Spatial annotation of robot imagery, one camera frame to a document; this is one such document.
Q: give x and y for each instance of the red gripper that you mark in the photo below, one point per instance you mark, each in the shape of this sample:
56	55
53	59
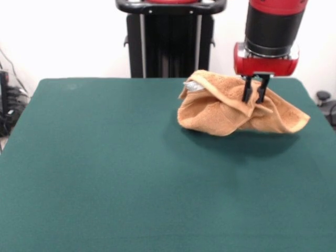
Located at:
262	65

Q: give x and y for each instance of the orange terry towel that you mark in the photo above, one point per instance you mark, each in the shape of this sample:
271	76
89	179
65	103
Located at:
210	115

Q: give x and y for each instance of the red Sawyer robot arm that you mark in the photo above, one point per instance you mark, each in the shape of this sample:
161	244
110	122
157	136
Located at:
273	26

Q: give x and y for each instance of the black office chair base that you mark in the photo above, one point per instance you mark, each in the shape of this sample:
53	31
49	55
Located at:
328	105

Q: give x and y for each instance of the dark green table cloth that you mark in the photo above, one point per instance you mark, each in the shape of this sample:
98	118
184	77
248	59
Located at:
78	157

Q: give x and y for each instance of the black electronics box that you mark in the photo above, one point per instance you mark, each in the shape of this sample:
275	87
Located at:
3	92

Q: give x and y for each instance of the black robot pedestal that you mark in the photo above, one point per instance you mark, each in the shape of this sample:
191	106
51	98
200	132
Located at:
170	39

